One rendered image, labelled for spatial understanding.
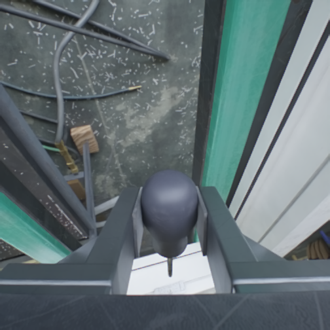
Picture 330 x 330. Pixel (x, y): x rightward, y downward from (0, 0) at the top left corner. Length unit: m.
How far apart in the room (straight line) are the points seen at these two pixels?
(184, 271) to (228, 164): 0.24
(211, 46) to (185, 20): 0.94
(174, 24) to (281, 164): 0.92
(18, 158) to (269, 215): 0.51
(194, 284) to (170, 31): 0.95
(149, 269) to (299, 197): 0.27
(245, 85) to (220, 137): 0.05
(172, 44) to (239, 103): 0.96
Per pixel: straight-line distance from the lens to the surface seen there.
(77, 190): 1.20
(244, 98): 0.19
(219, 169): 0.24
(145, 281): 0.42
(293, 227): 0.26
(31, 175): 0.64
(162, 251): 0.18
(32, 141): 0.60
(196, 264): 0.43
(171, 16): 1.09
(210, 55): 0.18
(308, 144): 0.21
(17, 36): 1.09
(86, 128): 1.27
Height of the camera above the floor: 0.99
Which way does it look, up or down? 37 degrees down
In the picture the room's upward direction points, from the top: 161 degrees clockwise
